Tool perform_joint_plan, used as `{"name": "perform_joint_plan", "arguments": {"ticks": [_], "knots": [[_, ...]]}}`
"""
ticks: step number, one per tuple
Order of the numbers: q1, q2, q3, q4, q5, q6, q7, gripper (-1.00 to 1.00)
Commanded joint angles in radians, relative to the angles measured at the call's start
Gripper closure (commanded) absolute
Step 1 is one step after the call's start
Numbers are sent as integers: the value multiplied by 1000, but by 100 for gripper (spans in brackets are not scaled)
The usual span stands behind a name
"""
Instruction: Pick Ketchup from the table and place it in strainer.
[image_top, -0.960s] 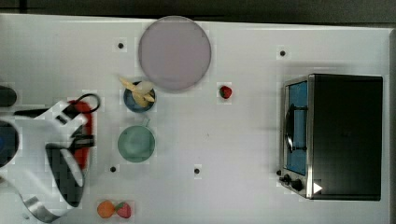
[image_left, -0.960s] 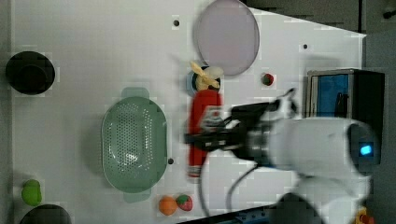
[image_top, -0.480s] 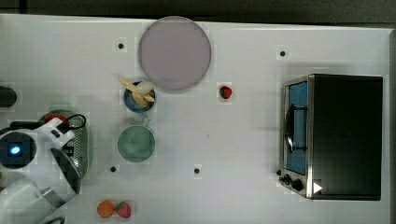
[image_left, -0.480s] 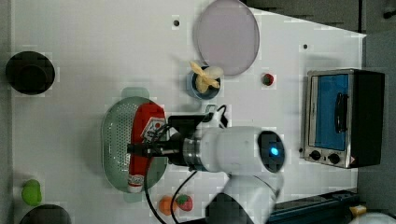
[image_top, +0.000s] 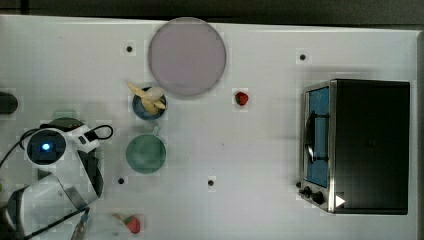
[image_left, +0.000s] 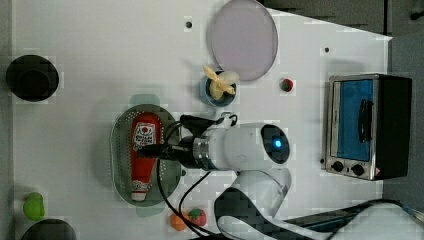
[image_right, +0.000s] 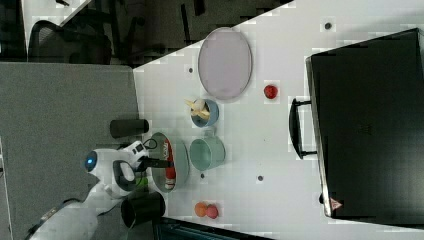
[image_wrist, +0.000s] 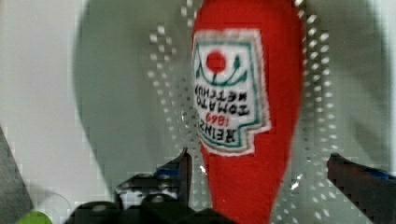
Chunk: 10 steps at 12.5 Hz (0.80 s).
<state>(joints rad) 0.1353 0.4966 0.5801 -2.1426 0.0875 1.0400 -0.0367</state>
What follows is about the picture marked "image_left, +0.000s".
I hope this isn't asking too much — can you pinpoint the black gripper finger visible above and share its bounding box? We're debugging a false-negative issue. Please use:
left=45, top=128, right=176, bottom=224
left=137, top=145, right=163, bottom=158

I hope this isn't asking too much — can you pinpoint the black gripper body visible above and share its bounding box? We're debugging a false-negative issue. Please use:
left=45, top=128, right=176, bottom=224
left=159, top=115, right=223, bottom=170

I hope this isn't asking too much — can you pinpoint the red ketchup bottle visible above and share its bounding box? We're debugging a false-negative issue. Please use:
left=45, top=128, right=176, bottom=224
left=131, top=112, right=162, bottom=201

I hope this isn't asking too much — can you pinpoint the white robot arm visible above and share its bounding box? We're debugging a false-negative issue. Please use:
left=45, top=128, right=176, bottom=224
left=138, top=114, right=423, bottom=240

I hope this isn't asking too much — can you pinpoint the green oval strainer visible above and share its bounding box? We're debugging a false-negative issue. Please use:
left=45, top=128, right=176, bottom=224
left=109, top=94, right=175, bottom=218

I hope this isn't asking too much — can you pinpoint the red toy strawberry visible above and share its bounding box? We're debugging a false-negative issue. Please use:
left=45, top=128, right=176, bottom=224
left=188, top=208, right=207, bottom=227

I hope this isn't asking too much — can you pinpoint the blue bowl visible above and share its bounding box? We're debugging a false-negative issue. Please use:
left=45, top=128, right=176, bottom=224
left=199, top=67, right=240, bottom=107

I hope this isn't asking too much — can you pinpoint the peeled toy banana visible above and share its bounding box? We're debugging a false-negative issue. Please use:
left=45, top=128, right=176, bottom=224
left=203, top=65, right=240, bottom=100

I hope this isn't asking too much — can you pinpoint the orange toy fruit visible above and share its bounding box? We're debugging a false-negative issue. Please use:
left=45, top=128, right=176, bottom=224
left=169, top=213, right=187, bottom=231

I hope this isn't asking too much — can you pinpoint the small red toy fruit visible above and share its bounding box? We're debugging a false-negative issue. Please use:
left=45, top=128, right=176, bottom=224
left=281, top=79, right=294, bottom=92

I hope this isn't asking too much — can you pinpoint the lavender oval plate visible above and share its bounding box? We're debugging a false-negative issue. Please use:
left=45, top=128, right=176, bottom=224
left=210, top=0, right=278, bottom=81

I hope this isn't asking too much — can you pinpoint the black cylindrical cup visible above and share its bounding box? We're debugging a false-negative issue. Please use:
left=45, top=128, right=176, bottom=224
left=21, top=219, right=77, bottom=240

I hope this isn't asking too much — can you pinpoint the green toy pear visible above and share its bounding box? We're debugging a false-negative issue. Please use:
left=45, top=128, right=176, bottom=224
left=23, top=192, right=45, bottom=221

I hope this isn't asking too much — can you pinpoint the black round stand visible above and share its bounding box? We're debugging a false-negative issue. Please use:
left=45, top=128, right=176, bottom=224
left=6, top=55, right=60, bottom=102

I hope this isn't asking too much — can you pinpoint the black toaster oven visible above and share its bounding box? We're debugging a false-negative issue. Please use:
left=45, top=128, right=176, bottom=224
left=325, top=74, right=412, bottom=181

